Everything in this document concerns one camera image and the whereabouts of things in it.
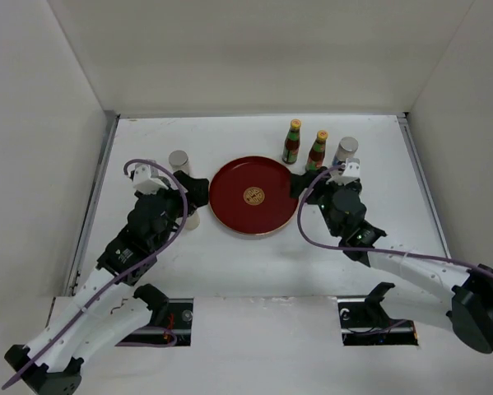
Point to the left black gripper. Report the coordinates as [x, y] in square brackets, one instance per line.
[197, 194]

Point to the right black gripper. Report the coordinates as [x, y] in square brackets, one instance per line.
[296, 182]

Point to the black-cap glass jar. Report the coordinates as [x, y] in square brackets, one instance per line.
[193, 219]

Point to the silver-lid spice jar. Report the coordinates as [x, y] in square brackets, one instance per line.
[178, 160]
[346, 149]

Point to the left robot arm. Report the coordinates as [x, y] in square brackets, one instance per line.
[111, 304]

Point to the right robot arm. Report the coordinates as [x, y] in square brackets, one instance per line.
[464, 290]

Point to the sauce bottle yellow cap front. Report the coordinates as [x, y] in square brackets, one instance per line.
[317, 151]

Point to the sauce bottle yellow cap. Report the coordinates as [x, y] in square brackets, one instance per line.
[317, 151]
[292, 143]

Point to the sauce bottle yellow cap rear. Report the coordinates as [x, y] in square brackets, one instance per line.
[292, 143]

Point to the red round lacquer tray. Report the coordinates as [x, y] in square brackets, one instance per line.
[252, 195]

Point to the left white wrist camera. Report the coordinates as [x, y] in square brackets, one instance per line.
[147, 179]

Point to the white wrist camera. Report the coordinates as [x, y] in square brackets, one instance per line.
[348, 172]
[147, 179]

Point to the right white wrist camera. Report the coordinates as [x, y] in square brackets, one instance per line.
[348, 172]

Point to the left metal table rail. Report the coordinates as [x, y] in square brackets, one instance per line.
[75, 264]

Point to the metal table rail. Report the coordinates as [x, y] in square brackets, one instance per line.
[422, 181]
[75, 264]

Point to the right metal table rail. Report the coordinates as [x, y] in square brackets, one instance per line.
[422, 181]

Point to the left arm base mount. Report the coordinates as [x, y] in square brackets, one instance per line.
[170, 323]

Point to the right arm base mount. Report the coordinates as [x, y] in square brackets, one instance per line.
[364, 322]

